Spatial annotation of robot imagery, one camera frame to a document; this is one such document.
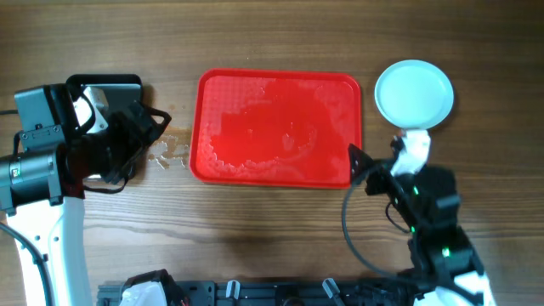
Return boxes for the light blue plate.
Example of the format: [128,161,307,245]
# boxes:
[374,59,455,129]

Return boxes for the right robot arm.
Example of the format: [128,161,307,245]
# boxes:
[341,134,495,305]

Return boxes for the black rectangular water tray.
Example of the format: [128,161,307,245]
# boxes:
[66,74,144,111]

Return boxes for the red plastic tray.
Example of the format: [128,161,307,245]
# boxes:
[189,68,363,189]

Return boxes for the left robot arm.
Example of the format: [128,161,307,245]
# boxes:
[1,75,170,305]

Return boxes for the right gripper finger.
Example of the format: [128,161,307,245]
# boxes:
[348,144,376,184]
[390,135,405,160]

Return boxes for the right black cable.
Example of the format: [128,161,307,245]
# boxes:
[341,163,485,306]

